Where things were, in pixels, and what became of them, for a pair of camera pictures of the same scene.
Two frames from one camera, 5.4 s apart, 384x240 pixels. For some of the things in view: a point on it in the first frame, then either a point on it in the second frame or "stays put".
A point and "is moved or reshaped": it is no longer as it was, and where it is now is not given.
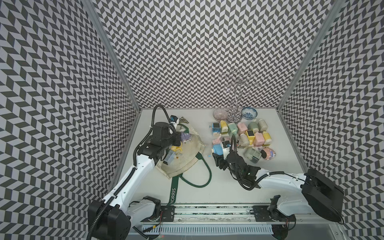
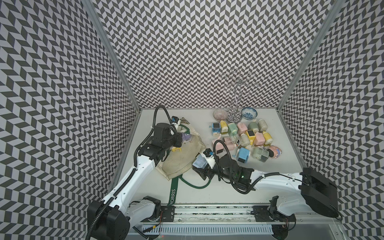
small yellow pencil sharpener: [174, 148] stays put
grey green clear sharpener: [252, 154] -> [259, 153]
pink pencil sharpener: [241, 128] stays put
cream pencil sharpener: [262, 125] stays put
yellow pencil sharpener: [268, 139] stays put
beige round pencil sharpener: [243, 140] stays put
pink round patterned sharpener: [270, 153] is moved or reshaped
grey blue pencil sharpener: [169, 157] -> [200, 162]
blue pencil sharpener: [217, 149] -> [242, 154]
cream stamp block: [226, 144] -> [208, 152]
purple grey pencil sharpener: [184, 137] stays put
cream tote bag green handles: [190, 152] stays put
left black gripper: [177, 135] stays put
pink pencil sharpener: [259, 140] stays put
